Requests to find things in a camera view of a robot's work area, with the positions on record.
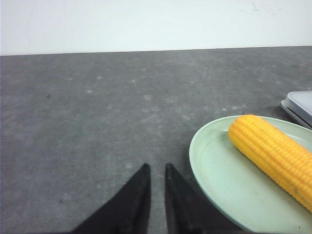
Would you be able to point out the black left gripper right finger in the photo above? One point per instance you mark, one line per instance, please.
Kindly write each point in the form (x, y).
(188, 213)

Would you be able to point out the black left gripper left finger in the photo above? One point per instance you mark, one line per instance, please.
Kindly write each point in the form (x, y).
(127, 212)

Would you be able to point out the yellow corn cob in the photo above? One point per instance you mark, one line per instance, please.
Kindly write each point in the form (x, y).
(280, 157)

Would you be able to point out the light green plate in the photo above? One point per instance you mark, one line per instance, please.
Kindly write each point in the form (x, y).
(239, 189)

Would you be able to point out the silver digital kitchen scale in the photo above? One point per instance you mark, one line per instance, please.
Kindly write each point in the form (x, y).
(299, 106)

